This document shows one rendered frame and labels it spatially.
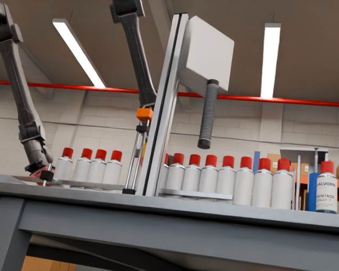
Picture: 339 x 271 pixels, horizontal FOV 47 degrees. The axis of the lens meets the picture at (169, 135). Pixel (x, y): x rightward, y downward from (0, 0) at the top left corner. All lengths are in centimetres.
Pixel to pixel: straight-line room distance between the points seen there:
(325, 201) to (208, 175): 32
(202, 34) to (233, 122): 486
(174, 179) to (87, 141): 531
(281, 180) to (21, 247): 67
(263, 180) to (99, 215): 52
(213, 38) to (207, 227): 72
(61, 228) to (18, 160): 607
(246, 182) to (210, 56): 39
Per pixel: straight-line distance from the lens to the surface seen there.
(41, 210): 84
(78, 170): 132
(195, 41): 121
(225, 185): 113
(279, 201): 110
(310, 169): 131
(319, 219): 64
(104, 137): 636
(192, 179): 116
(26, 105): 151
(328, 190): 111
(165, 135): 109
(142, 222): 73
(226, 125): 604
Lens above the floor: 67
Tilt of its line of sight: 22 degrees up
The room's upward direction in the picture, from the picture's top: 11 degrees clockwise
